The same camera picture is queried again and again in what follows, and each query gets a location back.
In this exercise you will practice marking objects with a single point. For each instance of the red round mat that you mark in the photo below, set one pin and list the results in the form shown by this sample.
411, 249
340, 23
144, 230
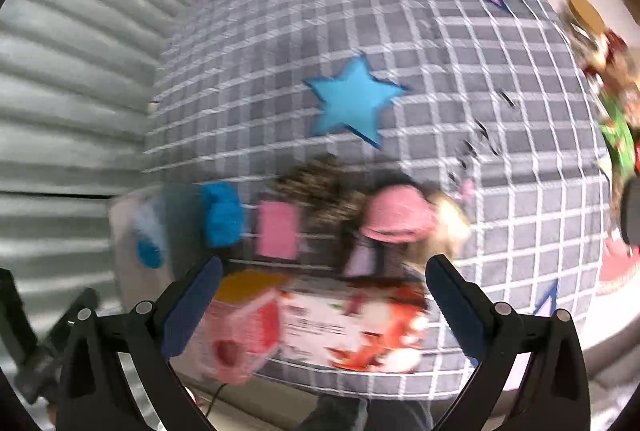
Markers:
619, 261

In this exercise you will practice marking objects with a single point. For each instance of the grey cardboard box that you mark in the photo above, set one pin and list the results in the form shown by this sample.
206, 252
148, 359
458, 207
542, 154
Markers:
180, 216

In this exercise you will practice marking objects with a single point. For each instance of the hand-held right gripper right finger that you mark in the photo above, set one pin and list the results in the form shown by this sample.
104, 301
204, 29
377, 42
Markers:
457, 311

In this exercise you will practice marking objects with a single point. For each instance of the white fox print carton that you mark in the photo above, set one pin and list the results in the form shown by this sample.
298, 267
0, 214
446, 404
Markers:
360, 333

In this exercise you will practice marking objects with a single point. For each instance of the pink sponge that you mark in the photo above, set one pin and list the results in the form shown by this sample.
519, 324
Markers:
277, 231

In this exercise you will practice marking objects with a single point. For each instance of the yellow round woven lid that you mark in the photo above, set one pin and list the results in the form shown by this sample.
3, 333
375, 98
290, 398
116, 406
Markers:
586, 13

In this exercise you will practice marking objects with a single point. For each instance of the grey checked blanket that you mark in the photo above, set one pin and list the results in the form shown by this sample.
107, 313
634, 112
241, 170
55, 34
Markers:
280, 41

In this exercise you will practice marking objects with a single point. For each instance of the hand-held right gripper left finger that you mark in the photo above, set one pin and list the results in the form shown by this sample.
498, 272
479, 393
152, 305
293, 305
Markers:
192, 311

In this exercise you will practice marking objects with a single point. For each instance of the black round pan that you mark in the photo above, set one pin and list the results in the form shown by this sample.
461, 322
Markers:
631, 211

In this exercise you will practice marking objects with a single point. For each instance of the pink carton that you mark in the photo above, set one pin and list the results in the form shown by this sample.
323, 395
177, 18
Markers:
240, 336

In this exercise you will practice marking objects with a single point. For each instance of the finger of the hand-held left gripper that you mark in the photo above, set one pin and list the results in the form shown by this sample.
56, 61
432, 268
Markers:
80, 311

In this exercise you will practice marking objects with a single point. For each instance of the pile of assorted goods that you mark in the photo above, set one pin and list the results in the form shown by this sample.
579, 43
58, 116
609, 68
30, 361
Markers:
612, 96

